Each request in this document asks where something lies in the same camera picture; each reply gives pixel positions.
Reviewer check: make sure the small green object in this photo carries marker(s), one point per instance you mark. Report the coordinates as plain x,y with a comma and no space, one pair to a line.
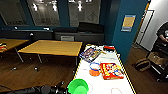
78,87

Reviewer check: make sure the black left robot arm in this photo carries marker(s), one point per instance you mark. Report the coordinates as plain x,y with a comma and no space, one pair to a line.
33,90

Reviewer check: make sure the orange bowl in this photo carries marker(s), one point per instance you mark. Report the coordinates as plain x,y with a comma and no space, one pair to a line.
95,72

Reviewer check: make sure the white table with items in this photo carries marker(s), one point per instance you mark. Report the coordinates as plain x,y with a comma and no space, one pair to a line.
100,83

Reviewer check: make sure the blue rimmed bowl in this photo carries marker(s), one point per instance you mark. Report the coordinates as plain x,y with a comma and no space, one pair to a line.
95,65

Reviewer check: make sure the long yellow wooden bench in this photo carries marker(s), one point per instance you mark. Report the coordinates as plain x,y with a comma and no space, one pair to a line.
50,46

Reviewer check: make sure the colourful board game box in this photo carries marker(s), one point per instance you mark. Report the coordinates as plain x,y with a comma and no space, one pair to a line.
90,54

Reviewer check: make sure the flat orange object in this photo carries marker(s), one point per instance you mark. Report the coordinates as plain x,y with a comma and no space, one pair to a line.
111,70

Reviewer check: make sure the white paper sheet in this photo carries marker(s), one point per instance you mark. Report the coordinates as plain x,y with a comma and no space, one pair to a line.
108,57

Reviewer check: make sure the small red object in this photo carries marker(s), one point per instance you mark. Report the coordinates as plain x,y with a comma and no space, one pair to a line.
109,48

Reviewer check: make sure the black bag on sofa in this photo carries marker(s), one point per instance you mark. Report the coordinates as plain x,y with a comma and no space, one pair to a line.
91,27

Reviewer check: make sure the brown floor bag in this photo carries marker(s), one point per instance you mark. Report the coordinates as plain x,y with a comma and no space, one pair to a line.
142,64

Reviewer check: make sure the cardboard box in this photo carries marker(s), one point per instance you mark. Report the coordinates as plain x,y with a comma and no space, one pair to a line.
156,58

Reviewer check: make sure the wooden hallway door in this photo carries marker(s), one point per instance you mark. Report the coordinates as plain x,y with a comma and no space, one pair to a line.
144,28

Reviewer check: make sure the dark grey wall sofa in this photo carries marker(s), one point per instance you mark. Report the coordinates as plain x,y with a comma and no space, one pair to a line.
66,35

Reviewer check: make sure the glass window in blue wall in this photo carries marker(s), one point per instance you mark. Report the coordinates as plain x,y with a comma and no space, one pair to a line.
10,13
43,12
85,11

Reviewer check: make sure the yellow framed wall sign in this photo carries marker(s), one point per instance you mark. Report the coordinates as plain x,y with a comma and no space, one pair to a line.
128,22

